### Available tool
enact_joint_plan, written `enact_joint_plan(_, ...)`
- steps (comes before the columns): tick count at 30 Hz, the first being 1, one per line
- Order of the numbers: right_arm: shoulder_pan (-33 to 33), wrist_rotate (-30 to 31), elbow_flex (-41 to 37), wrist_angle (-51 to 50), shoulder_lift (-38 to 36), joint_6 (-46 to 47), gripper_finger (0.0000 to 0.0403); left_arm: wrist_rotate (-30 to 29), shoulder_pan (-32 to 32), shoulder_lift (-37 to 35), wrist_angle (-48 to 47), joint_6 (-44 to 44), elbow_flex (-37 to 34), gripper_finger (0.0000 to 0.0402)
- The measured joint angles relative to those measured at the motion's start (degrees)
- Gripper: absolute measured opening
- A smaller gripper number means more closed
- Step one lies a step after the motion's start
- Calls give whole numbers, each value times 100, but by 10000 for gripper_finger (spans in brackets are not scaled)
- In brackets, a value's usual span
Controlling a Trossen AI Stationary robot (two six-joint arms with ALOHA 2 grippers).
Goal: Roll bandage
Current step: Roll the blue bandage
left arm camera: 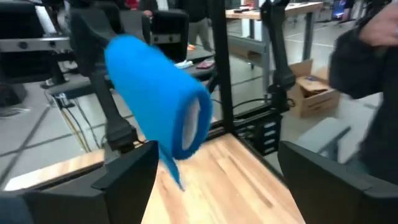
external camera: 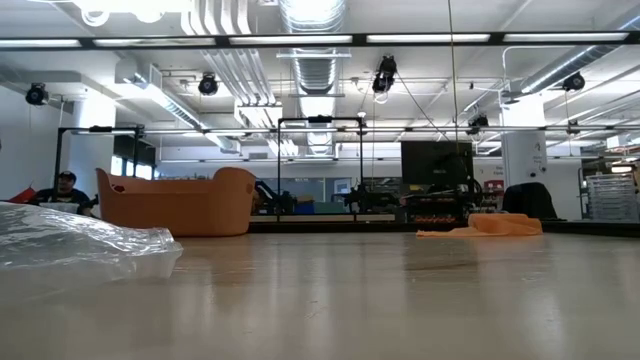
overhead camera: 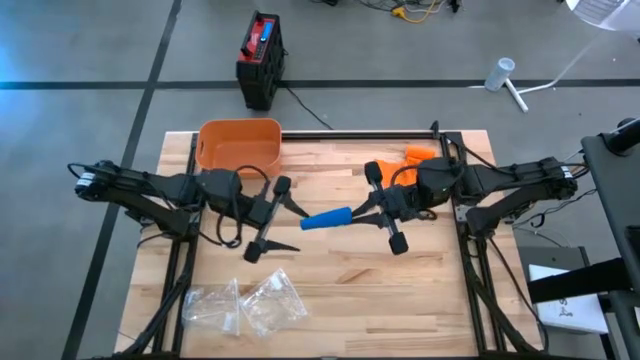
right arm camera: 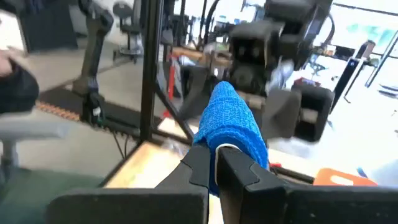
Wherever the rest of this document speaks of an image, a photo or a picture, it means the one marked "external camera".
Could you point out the orange elastic bandage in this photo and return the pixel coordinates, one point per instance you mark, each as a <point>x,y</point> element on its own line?
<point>500,225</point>

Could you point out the clear plastic bag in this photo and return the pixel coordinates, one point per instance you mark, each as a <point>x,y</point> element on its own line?
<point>65,235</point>

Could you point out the black red background robot arm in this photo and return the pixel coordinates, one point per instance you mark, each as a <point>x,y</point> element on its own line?
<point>22,196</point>

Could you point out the background wooden workbench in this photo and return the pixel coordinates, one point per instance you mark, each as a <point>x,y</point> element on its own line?
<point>320,218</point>

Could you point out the black monitor screen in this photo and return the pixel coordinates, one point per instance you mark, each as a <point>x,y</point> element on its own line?
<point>420,160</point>

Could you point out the black equipment shelf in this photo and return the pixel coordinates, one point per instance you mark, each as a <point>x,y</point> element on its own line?
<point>430,205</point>

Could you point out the orange plastic basket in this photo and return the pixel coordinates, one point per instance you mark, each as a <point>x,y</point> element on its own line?
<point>175,210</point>

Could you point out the black office chair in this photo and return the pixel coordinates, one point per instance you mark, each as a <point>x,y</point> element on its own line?
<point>530,200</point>

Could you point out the person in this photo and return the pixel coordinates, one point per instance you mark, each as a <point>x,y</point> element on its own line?
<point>65,195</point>

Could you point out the black metal gantry frame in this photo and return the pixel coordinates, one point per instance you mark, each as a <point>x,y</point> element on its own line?
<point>278,165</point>
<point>60,160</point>

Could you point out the black aluminium table frame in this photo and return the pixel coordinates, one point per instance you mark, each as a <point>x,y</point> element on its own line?
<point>350,228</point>

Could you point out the silver ventilation duct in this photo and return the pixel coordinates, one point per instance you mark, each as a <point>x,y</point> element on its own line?
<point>315,75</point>

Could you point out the black ceiling camera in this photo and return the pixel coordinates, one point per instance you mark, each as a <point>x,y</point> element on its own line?
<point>386,70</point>
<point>208,85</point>
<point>36,95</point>
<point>574,82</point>
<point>478,122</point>

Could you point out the black overhead frame crossbar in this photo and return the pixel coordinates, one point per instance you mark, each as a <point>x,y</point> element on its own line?
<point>359,38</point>

